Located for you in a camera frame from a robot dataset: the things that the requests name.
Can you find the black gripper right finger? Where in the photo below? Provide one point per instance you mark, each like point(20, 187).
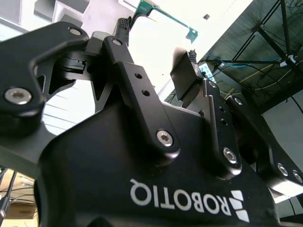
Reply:
point(220, 132)

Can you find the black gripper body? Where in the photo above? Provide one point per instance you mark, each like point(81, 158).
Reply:
point(94, 177)

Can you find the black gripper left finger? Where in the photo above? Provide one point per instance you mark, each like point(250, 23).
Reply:
point(132, 94)

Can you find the silver CPU green board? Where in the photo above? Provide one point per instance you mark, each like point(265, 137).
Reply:
point(143, 7)

